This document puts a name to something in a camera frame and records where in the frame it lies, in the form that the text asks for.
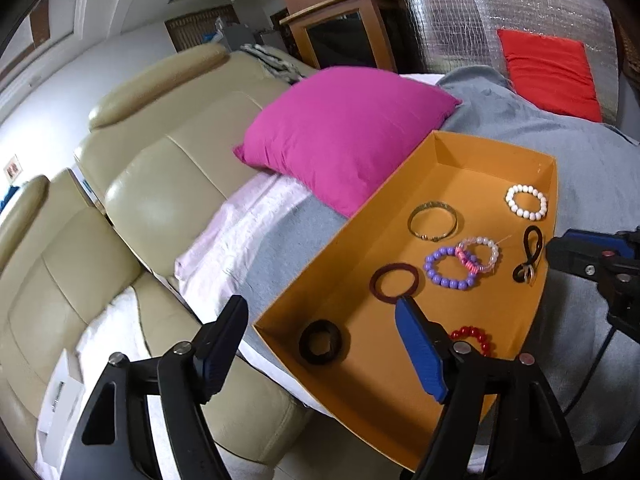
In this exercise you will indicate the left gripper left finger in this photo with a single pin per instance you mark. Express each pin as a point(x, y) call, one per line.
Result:
point(113, 439)

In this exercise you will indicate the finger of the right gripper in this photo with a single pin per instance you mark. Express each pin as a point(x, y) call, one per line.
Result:
point(573, 257)
point(617, 242)

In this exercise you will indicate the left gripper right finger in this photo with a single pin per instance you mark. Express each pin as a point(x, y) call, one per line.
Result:
point(530, 437)

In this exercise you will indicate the metal bangle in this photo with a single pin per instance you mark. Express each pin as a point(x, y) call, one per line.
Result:
point(433, 221)

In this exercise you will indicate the maroon hair band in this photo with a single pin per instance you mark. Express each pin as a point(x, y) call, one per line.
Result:
point(394, 280)

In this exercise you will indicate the beige leather sofa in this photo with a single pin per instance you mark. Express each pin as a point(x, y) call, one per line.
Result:
point(101, 243)

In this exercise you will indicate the red cushion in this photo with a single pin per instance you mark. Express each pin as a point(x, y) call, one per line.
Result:
point(551, 72)

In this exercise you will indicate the magenta pillow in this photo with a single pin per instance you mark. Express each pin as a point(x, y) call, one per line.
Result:
point(344, 130)

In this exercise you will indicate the silver foil insulation panel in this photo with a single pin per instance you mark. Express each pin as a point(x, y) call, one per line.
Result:
point(453, 33)

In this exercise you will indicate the wooden cabinet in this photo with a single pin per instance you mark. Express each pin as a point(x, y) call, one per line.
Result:
point(365, 33)

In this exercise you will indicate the striped cloth on sofa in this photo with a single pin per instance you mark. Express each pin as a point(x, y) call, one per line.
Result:
point(277, 67)

